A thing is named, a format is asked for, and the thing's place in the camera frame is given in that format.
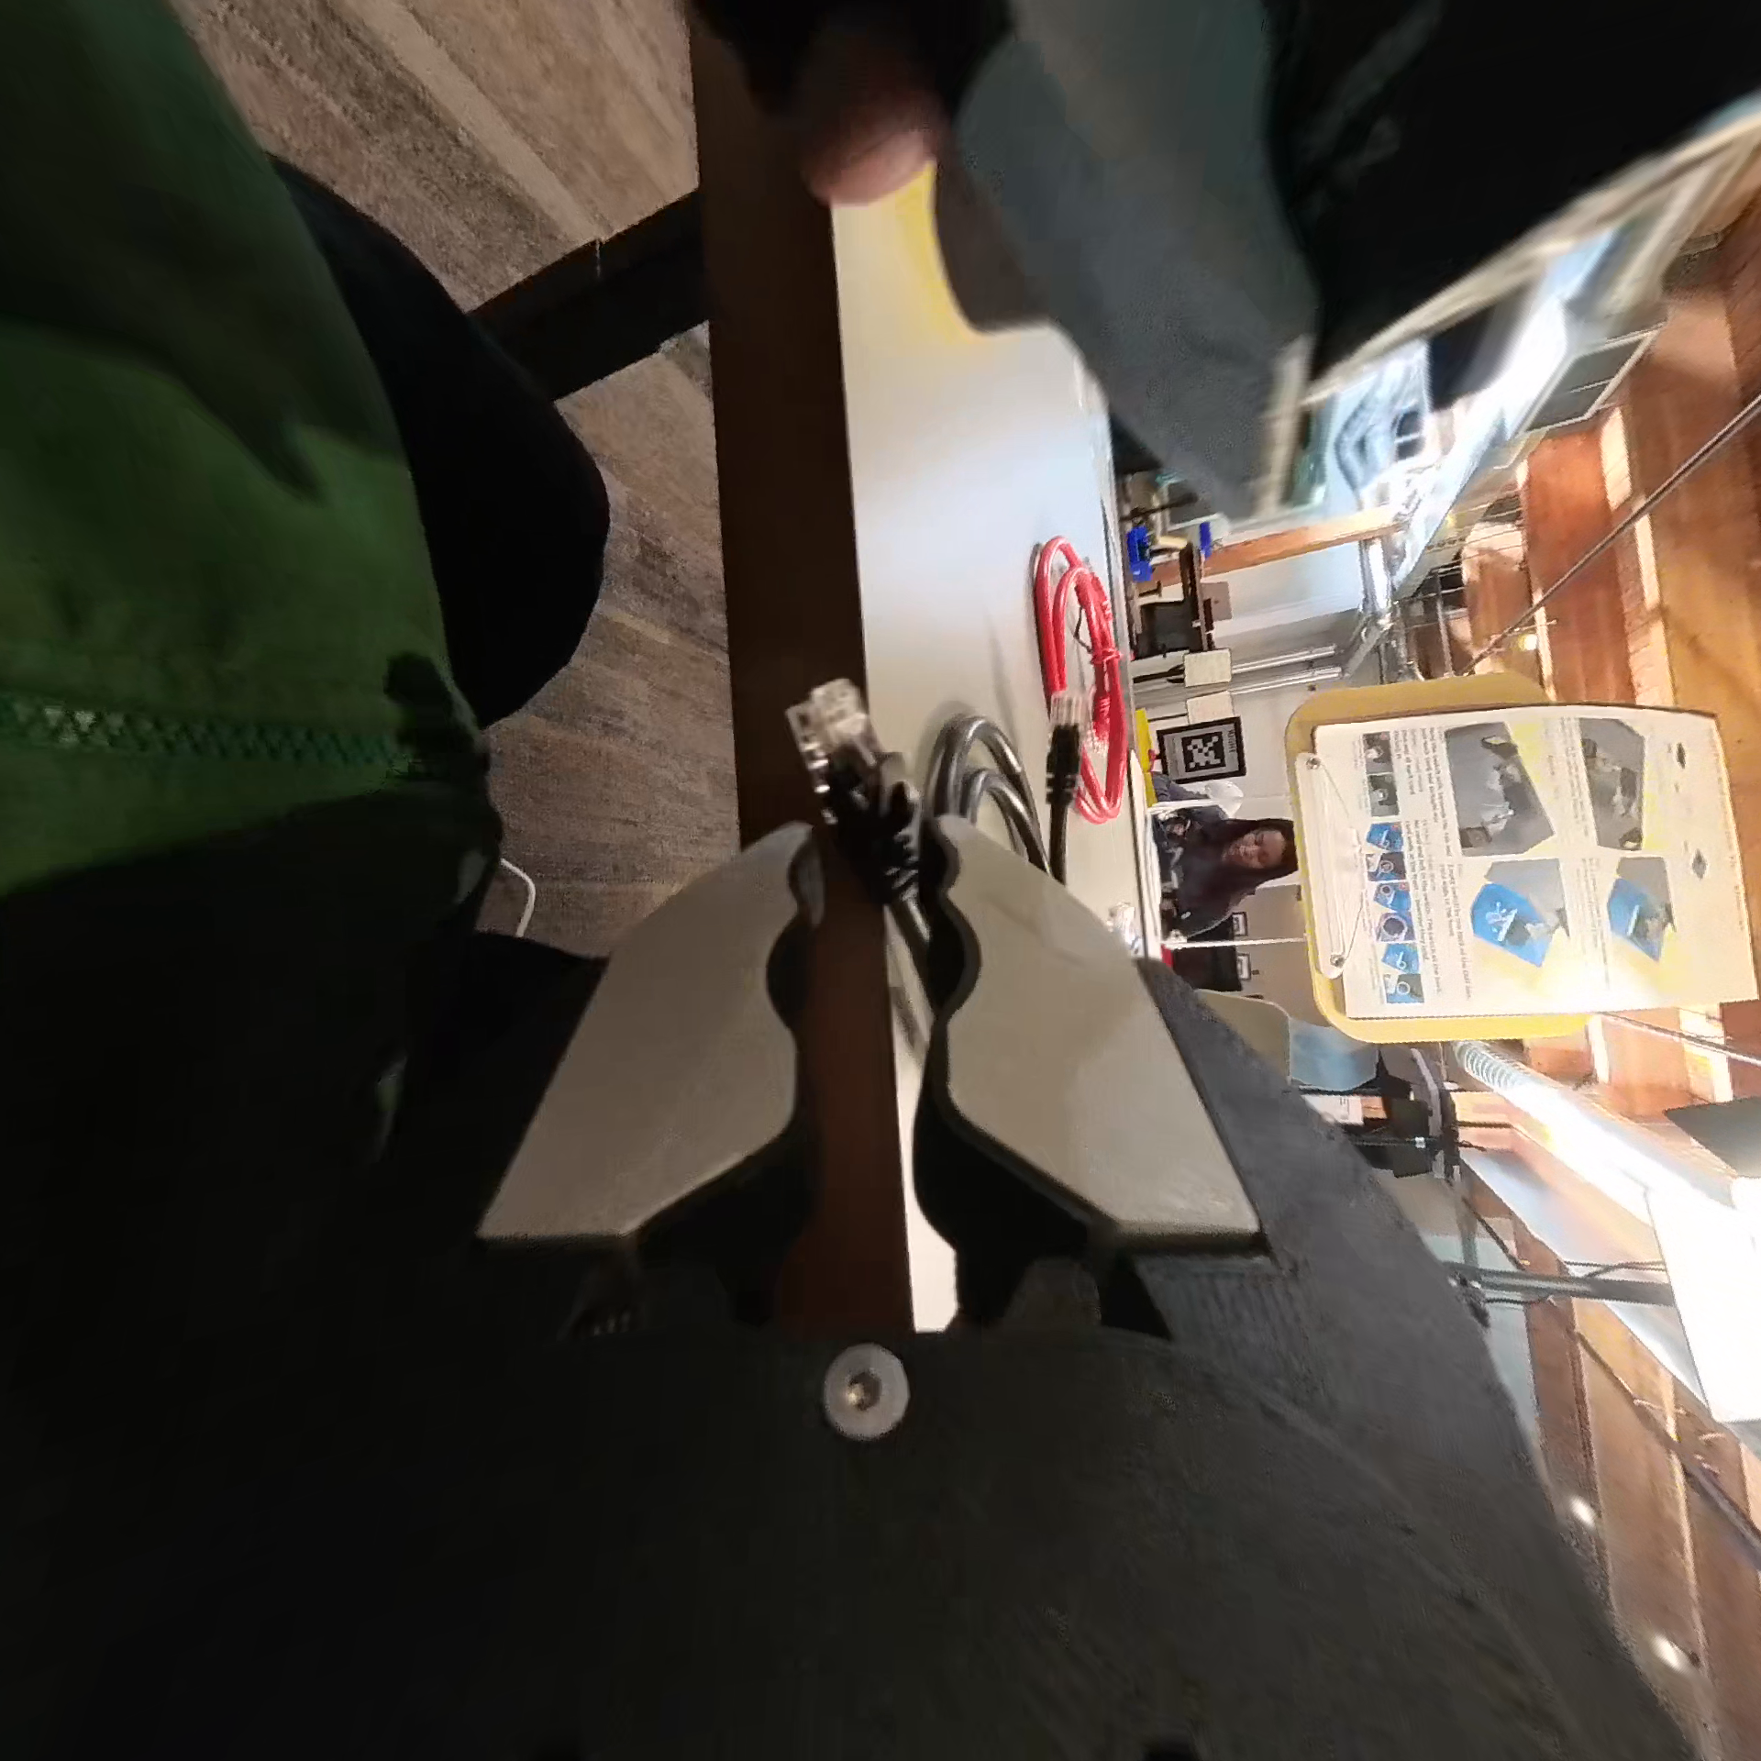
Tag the person's green sweatshirt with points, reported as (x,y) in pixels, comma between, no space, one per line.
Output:
(164,413)

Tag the person's dark trousers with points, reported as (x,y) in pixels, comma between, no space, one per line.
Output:
(522,522)

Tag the small blue bin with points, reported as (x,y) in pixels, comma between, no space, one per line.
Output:
(1143,549)

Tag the person's left hand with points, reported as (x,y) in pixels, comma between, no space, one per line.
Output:
(874,123)

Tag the metal ventilation duct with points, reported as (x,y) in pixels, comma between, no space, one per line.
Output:
(1581,1121)

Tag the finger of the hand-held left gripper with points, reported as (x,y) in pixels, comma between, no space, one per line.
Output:
(1143,247)

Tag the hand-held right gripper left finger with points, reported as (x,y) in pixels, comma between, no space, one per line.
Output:
(660,1087)

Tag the black white marker board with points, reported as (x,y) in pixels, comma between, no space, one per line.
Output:
(1202,749)

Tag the studio light panel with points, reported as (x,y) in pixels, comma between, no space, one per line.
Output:
(1714,1306)

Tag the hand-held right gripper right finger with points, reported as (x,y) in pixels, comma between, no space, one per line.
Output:
(1087,1087)

